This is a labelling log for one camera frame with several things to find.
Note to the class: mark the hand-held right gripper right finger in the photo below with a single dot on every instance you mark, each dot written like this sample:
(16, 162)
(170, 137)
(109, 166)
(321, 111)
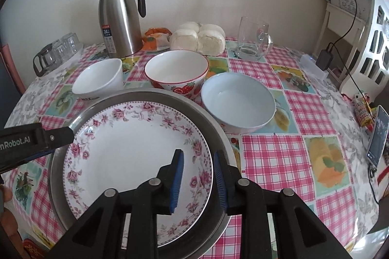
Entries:
(219, 186)

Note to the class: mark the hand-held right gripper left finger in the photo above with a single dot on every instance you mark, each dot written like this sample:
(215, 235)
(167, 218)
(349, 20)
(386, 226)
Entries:
(177, 183)

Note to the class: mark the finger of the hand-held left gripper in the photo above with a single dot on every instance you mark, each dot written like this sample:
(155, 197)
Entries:
(59, 137)
(39, 156)

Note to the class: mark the round stainless steel plate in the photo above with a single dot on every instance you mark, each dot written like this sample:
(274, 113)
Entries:
(209, 125)

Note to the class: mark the pink floral round plate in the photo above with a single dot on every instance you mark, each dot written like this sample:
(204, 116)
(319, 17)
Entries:
(121, 155)

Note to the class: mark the white square bowl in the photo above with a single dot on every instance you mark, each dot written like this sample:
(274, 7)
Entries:
(97, 76)

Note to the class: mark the light blue round bowl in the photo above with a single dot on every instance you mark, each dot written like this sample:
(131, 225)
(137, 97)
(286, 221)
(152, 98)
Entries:
(237, 101)

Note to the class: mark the strawberry print bowl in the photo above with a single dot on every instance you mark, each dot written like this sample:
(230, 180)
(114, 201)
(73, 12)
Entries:
(173, 70)

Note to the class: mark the small clear glass cup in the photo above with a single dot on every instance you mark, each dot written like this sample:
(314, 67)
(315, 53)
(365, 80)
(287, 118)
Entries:
(59, 51)
(73, 43)

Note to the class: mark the red cloth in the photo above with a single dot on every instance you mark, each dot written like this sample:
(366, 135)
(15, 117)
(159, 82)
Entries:
(35, 248)

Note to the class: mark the stainless steel thermos jug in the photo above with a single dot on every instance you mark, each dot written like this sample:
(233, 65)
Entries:
(118, 19)

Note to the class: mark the orange snack bag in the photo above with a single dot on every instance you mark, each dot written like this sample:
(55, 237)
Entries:
(155, 40)

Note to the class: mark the bag of white steamed buns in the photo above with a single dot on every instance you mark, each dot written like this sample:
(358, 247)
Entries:
(197, 38)

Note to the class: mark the clear glass mug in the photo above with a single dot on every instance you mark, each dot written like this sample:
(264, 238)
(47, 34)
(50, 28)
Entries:
(249, 40)

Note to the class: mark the white power strip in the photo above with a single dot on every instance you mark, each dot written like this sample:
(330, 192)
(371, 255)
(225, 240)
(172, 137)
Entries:
(310, 66)

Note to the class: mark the colourful snack packets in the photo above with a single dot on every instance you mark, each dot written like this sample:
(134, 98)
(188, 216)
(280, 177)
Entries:
(363, 111)

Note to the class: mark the black charger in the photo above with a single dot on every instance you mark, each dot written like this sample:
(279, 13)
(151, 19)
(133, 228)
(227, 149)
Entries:
(323, 57)

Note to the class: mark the smartphone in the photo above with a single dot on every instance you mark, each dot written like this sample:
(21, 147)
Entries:
(378, 134)

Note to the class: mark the white shelf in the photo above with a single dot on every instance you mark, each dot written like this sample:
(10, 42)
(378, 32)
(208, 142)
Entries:
(369, 64)

